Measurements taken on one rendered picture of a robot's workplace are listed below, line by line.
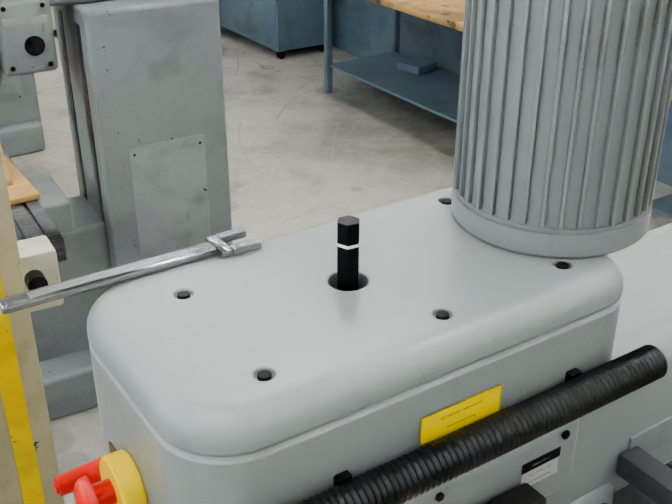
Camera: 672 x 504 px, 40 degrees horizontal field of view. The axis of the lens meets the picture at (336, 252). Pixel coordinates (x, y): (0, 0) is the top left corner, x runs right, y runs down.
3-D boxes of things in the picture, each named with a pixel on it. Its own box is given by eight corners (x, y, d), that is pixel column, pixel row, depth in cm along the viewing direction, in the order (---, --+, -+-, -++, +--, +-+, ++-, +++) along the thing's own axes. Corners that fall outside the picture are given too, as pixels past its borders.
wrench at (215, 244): (6, 321, 78) (4, 312, 77) (-7, 301, 80) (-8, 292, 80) (261, 248, 89) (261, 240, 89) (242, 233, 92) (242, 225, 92)
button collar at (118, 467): (129, 539, 77) (121, 484, 74) (103, 497, 82) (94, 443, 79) (151, 529, 78) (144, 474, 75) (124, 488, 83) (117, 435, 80)
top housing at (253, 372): (204, 609, 71) (188, 446, 63) (85, 428, 90) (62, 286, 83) (623, 403, 94) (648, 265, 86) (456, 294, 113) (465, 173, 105)
